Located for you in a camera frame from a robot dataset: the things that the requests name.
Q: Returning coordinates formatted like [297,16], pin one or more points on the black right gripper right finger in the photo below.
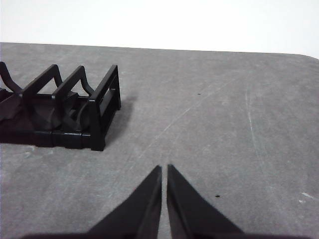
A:
[189,214]

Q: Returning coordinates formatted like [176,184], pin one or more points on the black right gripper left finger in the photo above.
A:
[139,214]

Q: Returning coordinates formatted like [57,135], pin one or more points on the black plastic plate rack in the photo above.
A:
[97,124]

